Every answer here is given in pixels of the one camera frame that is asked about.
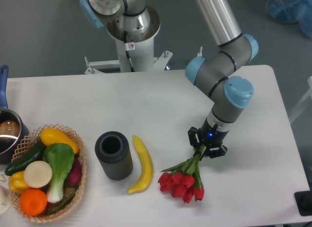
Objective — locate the purple red onion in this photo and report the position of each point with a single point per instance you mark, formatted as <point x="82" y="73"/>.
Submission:
<point x="75" y="175"/>

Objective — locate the blue plastic bag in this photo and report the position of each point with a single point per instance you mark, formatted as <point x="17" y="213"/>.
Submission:
<point x="292" y="11"/>

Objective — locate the black device at edge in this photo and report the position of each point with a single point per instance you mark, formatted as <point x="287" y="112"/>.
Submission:
<point x="304" y="202"/>

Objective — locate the green bok choy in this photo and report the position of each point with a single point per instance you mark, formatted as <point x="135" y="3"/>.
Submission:
<point x="60" y="157"/>

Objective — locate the yellow banana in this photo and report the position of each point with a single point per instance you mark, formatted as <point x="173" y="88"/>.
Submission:
<point x="147" y="169"/>

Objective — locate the woven wicker basket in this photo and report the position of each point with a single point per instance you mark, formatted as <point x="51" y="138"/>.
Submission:
<point x="26" y="143"/>

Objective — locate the green chili pepper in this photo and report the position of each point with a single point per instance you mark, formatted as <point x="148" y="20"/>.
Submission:
<point x="61" y="205"/>

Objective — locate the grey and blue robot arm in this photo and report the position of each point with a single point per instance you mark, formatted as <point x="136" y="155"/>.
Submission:
<point x="214" y="77"/>

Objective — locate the red tulip bouquet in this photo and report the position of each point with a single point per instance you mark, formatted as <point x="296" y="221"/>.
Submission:
<point x="183" y="180"/>

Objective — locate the dark grey ribbed vase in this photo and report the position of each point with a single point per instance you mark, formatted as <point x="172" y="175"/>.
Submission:
<point x="113" y="152"/>

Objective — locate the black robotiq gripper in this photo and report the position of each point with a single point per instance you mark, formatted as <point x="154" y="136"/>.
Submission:
<point x="207" y="140"/>

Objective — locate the dark green cucumber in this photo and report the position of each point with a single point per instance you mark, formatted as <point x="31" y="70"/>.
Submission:
<point x="35" y="153"/>

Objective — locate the white round radish slice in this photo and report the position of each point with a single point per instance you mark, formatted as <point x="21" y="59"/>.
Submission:
<point x="38" y="174"/>

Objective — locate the yellow bell pepper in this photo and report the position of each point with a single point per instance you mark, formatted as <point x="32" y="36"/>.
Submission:
<point x="17" y="183"/>

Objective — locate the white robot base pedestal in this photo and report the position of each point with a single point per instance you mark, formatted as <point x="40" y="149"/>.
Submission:
<point x="134" y="38"/>

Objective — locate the orange fruit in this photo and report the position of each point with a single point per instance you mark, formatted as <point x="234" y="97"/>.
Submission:
<point x="33" y="202"/>

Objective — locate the white garlic piece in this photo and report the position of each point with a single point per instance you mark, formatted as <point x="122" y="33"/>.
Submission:
<point x="2" y="178"/>

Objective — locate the blue handled saucepan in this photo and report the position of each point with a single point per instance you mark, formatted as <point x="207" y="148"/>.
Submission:
<point x="12" y="128"/>

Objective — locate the yellow squash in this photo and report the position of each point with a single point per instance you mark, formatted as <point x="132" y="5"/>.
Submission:
<point x="51" y="136"/>

